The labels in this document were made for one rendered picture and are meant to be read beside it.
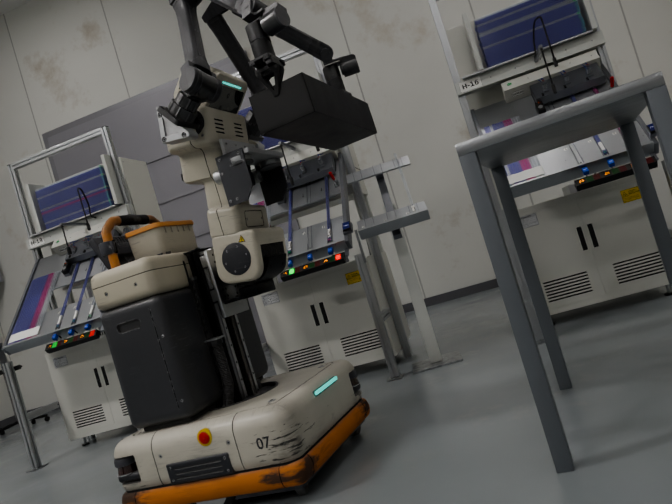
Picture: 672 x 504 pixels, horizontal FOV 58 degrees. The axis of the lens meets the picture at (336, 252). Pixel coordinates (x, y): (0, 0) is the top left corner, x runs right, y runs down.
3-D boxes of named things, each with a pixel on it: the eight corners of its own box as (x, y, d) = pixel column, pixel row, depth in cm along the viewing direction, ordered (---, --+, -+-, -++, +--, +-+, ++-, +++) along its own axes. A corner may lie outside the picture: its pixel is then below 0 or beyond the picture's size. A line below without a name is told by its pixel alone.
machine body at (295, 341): (400, 366, 330) (366, 256, 331) (282, 396, 347) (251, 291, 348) (413, 343, 393) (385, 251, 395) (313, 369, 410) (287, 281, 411)
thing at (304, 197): (344, 198, 332) (341, 191, 328) (236, 234, 348) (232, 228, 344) (341, 160, 355) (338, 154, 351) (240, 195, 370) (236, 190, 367)
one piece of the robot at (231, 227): (179, 304, 194) (146, 112, 192) (239, 288, 229) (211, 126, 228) (251, 294, 184) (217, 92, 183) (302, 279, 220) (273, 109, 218)
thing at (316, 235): (347, 244, 305) (344, 240, 303) (229, 281, 321) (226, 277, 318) (344, 218, 318) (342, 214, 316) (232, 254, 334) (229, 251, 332)
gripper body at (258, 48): (286, 67, 170) (278, 42, 170) (270, 58, 160) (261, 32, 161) (267, 76, 172) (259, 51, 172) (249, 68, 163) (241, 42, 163)
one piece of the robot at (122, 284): (137, 471, 194) (64, 221, 197) (226, 414, 245) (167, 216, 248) (224, 454, 182) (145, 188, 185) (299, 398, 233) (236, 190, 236)
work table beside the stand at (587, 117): (557, 473, 142) (454, 144, 144) (560, 386, 207) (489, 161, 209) (781, 440, 125) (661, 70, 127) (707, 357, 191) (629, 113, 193)
